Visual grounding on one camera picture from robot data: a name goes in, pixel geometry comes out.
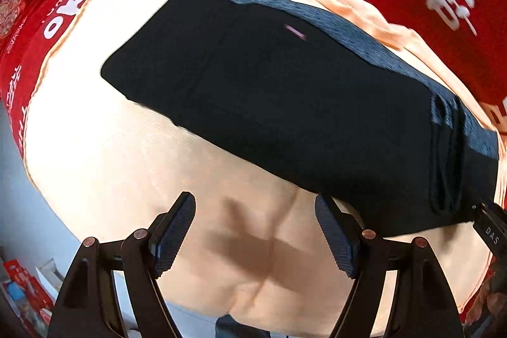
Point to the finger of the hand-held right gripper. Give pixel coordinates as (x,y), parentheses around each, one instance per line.
(491,221)

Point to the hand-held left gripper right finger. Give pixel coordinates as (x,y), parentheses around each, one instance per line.
(336,239)

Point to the black pants with blue stripes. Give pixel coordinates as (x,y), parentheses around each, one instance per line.
(257,84)

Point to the person's left leg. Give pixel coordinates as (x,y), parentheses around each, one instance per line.
(235,328)

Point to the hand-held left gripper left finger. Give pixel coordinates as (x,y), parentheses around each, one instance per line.
(174,235)

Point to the cream blanket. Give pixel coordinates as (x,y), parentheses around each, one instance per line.
(119,163)

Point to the red printed box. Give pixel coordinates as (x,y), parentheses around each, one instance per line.
(19,292)

